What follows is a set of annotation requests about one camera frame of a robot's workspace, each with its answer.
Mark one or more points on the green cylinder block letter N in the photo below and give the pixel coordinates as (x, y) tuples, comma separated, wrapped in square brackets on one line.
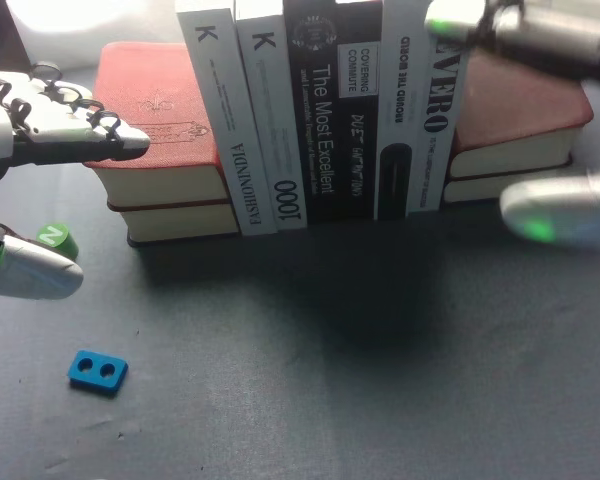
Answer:
[(55, 237)]

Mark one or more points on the white 1000 book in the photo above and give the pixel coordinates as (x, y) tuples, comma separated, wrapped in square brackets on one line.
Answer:
[(275, 110)]

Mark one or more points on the white book black spine label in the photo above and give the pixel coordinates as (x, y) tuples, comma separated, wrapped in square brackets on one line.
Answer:
[(397, 75)]

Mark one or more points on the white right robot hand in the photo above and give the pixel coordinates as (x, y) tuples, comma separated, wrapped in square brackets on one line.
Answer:
[(555, 210)]

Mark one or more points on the blue two-hole block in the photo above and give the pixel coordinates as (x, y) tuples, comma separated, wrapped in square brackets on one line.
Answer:
[(97, 371)]

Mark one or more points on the black COVERING COMMUTE book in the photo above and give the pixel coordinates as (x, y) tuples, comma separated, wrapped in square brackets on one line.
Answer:
[(362, 165)]

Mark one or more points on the white FASHIONINDIA book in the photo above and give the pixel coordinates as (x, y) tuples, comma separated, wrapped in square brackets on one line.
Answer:
[(225, 100)]

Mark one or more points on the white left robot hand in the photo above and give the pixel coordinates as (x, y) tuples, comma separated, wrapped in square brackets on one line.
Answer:
[(55, 125)]

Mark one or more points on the grey table cloth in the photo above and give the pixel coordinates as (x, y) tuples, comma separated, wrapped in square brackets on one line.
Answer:
[(300, 400)]

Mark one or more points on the red hardcover book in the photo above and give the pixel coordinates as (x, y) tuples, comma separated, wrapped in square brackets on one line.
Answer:
[(155, 80), (520, 100), (180, 220), (470, 189)]

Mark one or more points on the black The Most Excellent book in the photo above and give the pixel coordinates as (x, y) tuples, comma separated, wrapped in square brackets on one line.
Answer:
[(310, 165)]

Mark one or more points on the white EVERO book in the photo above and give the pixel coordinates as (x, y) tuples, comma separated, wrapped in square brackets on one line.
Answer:
[(437, 165)]

